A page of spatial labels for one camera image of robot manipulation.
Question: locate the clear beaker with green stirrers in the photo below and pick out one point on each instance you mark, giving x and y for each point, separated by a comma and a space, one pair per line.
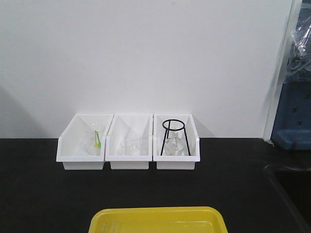
94, 138

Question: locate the right white storage bin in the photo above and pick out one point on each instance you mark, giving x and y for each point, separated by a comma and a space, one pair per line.
176, 162

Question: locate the clear conical flask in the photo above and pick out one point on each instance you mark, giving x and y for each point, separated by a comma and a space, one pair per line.
174, 146

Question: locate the left white storage bin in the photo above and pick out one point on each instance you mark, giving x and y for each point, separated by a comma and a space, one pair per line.
71, 148

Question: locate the middle white storage bin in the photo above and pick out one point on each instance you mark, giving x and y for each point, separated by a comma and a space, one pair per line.
121, 126

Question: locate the yellow plastic tray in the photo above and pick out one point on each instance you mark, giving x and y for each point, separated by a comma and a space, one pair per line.
196, 219

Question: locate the white storage bin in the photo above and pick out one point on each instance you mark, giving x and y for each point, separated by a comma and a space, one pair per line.
176, 162
121, 126
71, 148

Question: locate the black wire tripod stand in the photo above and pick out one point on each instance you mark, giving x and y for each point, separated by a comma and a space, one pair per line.
172, 125

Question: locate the clear glass beakers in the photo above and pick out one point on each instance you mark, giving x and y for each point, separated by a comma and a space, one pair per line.
135, 145

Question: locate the tall clear test tube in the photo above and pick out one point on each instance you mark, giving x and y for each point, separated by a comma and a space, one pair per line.
112, 227

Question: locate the blue plastic crate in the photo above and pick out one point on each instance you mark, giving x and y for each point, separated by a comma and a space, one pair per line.
292, 125

